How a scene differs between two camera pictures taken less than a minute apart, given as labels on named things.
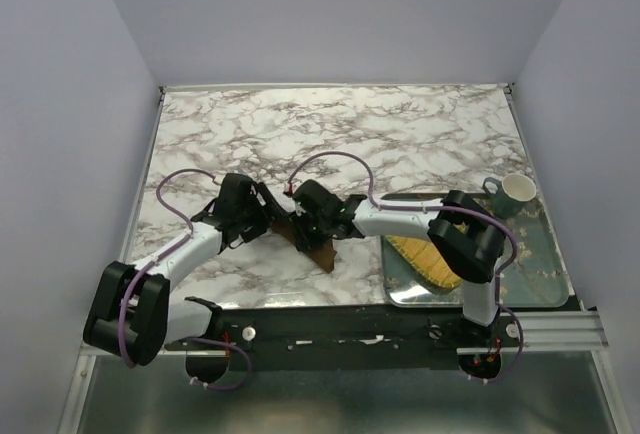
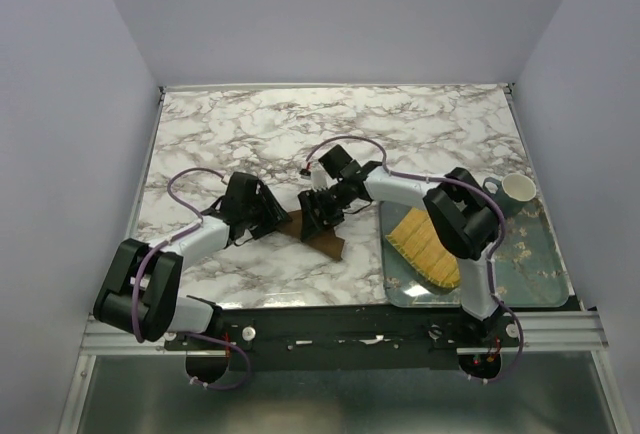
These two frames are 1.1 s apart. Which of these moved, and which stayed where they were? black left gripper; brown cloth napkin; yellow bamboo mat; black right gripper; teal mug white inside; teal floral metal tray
Moved: brown cloth napkin; black right gripper
Stayed: black left gripper; teal floral metal tray; yellow bamboo mat; teal mug white inside
